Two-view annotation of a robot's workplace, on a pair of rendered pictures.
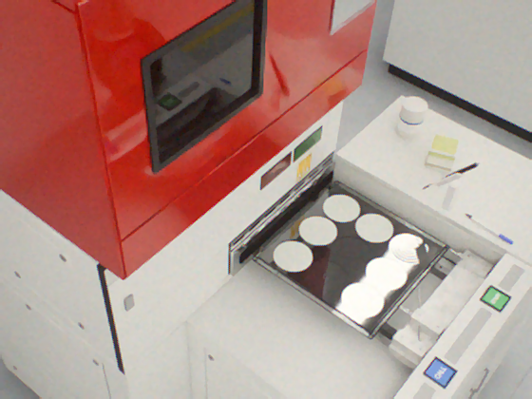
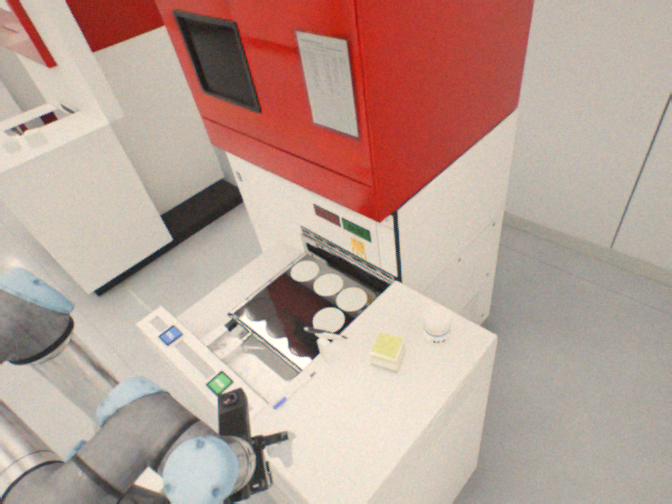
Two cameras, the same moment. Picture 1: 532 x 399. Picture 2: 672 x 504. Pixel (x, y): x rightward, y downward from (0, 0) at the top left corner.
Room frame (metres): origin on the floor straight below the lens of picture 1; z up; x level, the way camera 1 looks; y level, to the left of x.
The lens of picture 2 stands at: (1.59, -1.10, 1.99)
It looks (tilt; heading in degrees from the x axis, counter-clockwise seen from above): 44 degrees down; 105
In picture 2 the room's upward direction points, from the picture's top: 11 degrees counter-clockwise
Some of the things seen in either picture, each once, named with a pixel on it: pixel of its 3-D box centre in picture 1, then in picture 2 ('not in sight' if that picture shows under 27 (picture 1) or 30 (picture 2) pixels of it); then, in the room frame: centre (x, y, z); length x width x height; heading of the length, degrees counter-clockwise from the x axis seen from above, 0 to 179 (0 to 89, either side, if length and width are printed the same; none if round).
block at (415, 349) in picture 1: (409, 345); (215, 337); (0.92, -0.34, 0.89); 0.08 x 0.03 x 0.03; 55
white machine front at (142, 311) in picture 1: (238, 219); (307, 218); (1.16, 0.09, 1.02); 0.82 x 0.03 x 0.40; 145
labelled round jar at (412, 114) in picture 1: (411, 117); (436, 326); (1.61, -0.36, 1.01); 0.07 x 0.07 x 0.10
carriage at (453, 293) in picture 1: (441, 310); (248, 369); (1.05, -0.43, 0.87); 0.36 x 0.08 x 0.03; 145
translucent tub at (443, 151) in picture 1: (442, 153); (388, 352); (1.48, -0.44, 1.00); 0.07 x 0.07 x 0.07; 74
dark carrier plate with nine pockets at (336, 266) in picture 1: (351, 252); (305, 304); (1.19, -0.21, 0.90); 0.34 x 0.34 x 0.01; 55
